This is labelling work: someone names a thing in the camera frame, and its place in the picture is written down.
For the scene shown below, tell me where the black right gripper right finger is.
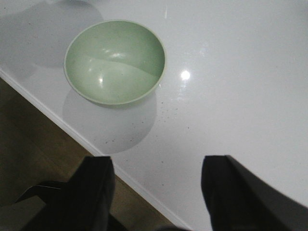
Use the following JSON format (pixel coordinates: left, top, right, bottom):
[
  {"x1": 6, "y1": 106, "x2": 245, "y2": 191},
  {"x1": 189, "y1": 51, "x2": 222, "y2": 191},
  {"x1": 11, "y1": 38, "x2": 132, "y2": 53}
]
[{"x1": 201, "y1": 155, "x2": 308, "y2": 231}]

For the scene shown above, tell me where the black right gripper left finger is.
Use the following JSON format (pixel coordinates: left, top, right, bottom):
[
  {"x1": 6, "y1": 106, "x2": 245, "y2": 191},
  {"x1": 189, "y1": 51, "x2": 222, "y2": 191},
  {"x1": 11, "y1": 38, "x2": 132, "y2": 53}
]
[{"x1": 31, "y1": 156, "x2": 115, "y2": 231}]

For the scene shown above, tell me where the green bowl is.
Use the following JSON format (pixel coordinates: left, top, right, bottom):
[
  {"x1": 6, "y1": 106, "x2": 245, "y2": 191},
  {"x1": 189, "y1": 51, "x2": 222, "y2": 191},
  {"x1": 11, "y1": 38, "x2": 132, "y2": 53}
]
[{"x1": 63, "y1": 20, "x2": 167, "y2": 105}]

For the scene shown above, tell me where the grey chair below table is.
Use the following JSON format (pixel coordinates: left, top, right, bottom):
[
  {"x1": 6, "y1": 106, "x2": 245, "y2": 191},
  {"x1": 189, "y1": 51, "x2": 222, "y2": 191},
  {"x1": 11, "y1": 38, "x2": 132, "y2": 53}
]
[{"x1": 0, "y1": 181, "x2": 65, "y2": 231}]

